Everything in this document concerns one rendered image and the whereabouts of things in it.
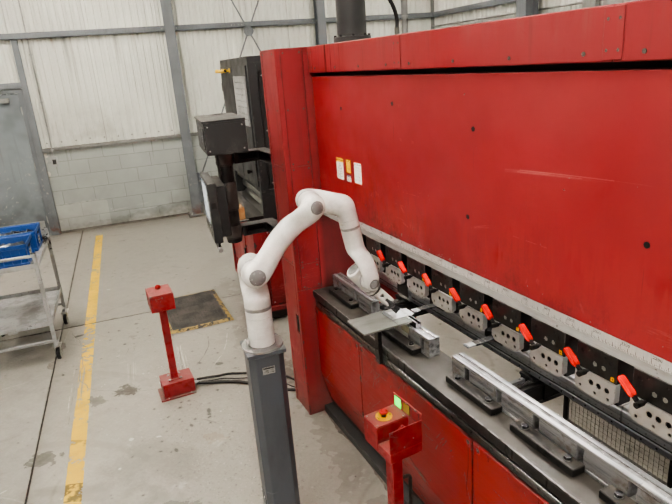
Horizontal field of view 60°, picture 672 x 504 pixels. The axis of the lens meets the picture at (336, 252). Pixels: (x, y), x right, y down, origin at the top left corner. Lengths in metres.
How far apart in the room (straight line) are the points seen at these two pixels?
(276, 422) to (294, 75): 1.84
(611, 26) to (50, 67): 8.55
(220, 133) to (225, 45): 6.36
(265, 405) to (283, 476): 0.41
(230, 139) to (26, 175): 6.55
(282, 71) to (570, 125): 1.89
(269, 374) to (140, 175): 7.24
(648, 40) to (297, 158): 2.18
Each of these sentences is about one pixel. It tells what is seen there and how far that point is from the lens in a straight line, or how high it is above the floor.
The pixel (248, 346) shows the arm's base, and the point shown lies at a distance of 2.70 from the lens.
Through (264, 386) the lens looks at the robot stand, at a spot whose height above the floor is 0.83.
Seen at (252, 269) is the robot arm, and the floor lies 1.40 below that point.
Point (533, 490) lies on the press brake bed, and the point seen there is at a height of 0.77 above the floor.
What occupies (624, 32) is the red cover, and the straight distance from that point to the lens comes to 1.69.
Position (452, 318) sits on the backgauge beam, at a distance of 3.01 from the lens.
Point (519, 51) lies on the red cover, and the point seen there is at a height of 2.20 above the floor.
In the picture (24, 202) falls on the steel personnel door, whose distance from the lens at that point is 9.78.
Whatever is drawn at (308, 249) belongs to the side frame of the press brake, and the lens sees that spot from 3.51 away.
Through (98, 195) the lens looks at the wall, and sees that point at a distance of 9.71.
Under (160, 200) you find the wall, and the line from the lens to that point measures 9.74.
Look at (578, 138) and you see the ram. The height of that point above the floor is 1.96.
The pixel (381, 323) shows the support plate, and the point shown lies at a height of 1.00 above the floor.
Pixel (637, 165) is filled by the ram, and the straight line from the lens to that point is 1.70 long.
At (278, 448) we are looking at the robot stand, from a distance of 2.92.
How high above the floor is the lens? 2.21
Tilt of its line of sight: 18 degrees down
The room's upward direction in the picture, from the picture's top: 4 degrees counter-clockwise
